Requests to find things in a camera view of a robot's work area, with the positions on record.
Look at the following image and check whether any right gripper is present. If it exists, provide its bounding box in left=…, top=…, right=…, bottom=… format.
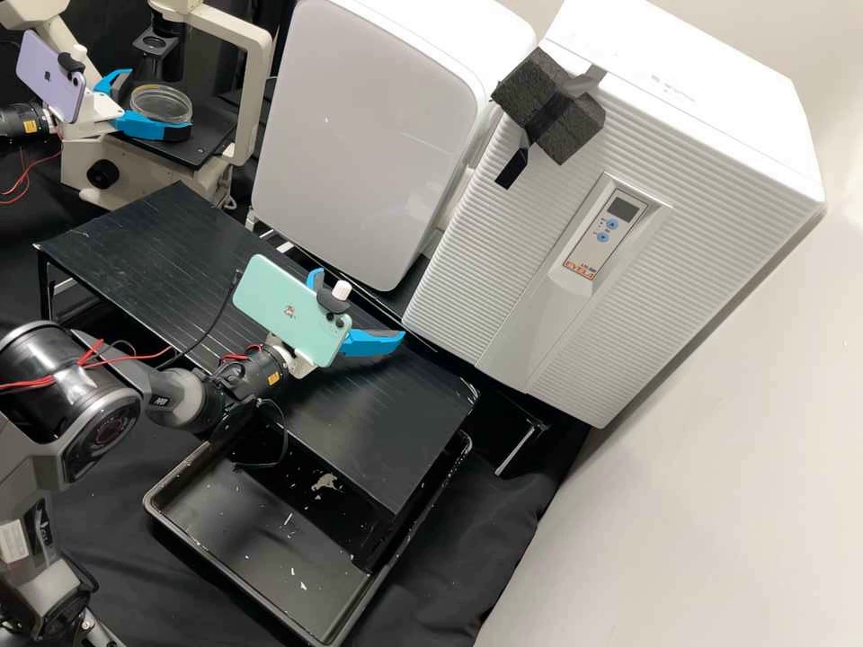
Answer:
left=268, top=267, right=408, bottom=380

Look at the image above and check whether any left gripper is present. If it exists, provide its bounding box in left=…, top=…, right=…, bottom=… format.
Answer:
left=60, top=68, right=195, bottom=145

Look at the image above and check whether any petri dish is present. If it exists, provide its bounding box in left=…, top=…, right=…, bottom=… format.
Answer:
left=129, top=83, right=195, bottom=129

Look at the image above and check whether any cream microscope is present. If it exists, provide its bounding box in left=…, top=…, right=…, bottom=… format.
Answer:
left=0, top=0, right=274, bottom=208

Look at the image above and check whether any black platform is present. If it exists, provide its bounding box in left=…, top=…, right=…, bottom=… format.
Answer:
left=34, top=180, right=481, bottom=569
left=259, top=226, right=551, bottom=476

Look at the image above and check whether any white box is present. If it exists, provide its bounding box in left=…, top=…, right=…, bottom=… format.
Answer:
left=250, top=0, right=538, bottom=292

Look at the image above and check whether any black tray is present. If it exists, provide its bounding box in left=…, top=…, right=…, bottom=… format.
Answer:
left=142, top=430, right=473, bottom=647

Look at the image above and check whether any incubator door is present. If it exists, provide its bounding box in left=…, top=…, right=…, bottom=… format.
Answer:
left=403, top=48, right=827, bottom=430

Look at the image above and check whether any white incubator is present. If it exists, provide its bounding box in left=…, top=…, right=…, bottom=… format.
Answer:
left=536, top=0, right=827, bottom=203

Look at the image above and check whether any right wrist camera phone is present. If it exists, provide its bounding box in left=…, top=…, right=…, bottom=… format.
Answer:
left=232, top=253, right=354, bottom=370

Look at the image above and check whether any wrist camera phone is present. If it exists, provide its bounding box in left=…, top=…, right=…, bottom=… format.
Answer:
left=16, top=30, right=93, bottom=127
left=232, top=253, right=354, bottom=370

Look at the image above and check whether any left wrist camera phone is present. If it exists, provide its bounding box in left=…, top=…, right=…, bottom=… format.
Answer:
left=16, top=30, right=93, bottom=127

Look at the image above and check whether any black cable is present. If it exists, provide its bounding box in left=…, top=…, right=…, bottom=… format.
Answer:
left=176, top=268, right=245, bottom=370

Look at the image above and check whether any red wire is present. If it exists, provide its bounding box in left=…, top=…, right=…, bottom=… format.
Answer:
left=0, top=145, right=47, bottom=198

